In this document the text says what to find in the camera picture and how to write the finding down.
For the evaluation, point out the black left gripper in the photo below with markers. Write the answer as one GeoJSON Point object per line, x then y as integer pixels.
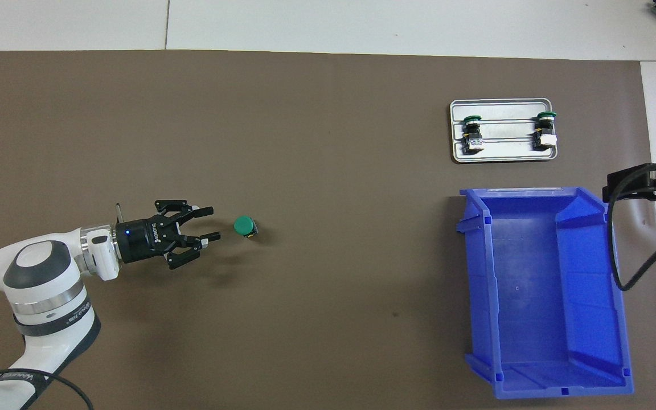
{"type": "Point", "coordinates": [146, 242]}

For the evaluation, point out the green push button switch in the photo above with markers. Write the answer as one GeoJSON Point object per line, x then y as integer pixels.
{"type": "Point", "coordinates": [471, 139]}
{"type": "Point", "coordinates": [242, 225]}
{"type": "Point", "coordinates": [546, 138]}

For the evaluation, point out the grey metal tray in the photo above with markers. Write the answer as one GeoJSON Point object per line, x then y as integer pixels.
{"type": "Point", "coordinates": [504, 151]}

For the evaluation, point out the blue plastic storage bin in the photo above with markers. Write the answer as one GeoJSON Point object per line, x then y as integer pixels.
{"type": "Point", "coordinates": [533, 296]}

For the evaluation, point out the brown table mat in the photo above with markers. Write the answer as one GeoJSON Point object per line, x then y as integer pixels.
{"type": "Point", "coordinates": [333, 171]}

